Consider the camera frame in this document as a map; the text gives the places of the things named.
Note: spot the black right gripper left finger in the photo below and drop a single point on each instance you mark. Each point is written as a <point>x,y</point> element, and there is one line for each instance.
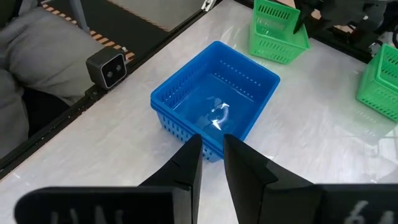
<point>124,205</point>

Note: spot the blue slotted plastic basket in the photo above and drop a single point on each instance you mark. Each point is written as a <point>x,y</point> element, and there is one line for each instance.
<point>174,127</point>
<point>217,93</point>

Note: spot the grey metal leg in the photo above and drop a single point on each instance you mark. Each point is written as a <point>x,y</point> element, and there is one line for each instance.
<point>79,15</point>

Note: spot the silver metal bracket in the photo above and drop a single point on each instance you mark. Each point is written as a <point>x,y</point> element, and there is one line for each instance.
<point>207,4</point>

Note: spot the black boxy depth camera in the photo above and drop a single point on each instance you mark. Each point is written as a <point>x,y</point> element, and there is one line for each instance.
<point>107,70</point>

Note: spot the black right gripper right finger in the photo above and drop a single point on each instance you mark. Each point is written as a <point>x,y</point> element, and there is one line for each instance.
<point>295,205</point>

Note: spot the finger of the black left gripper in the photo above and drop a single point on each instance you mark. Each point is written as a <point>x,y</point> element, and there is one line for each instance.
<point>303,18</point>

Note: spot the black mat with orange stripes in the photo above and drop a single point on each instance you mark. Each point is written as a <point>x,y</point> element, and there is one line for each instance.
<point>118,31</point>

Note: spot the green slotted plastic basket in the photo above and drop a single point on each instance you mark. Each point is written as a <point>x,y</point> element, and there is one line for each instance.
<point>280,49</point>
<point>379,93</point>

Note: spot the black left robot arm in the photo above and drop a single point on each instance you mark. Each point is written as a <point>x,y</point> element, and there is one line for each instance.
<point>365,39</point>

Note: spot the person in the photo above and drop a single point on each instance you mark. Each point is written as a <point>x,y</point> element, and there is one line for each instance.
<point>40,56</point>

